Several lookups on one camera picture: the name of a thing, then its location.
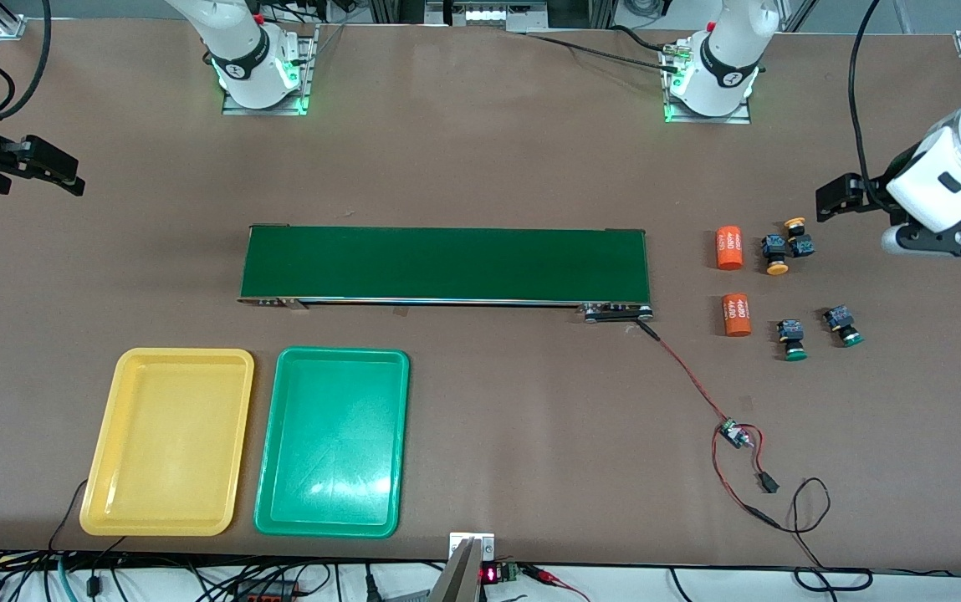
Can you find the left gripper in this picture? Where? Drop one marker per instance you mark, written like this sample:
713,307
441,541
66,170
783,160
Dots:
878,187

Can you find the yellow push button black body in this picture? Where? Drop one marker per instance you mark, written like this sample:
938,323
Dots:
801,246
775,267

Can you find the green push button black body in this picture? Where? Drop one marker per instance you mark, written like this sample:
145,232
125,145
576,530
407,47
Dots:
794,354
840,318

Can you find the orange cylinder with white print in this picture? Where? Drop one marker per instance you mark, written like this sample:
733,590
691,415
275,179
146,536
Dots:
737,315
729,248

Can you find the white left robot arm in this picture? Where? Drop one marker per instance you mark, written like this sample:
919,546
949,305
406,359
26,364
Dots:
727,58

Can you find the small controller circuit board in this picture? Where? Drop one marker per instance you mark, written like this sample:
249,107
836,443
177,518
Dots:
731,432

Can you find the small black plug connector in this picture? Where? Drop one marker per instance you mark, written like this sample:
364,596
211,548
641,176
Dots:
769,482

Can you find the yellow plastic tray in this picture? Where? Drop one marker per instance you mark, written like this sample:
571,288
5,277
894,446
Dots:
162,485

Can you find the white light panel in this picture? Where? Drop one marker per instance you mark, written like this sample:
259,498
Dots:
488,12

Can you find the green conveyor belt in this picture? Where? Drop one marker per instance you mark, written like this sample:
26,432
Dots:
447,263

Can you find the green plastic tray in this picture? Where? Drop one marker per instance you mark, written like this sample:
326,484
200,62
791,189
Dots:
338,485

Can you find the red and black power strip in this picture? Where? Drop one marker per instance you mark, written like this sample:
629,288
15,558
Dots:
267,594

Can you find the red clip lead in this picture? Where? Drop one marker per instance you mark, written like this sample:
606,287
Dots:
543,573

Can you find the red LED display module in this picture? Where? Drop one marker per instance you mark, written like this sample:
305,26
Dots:
490,574

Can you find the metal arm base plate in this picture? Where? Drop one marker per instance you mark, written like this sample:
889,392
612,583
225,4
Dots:
735,118
310,67

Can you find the grey metal camera bracket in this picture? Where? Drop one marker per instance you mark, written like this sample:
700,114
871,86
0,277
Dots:
467,577

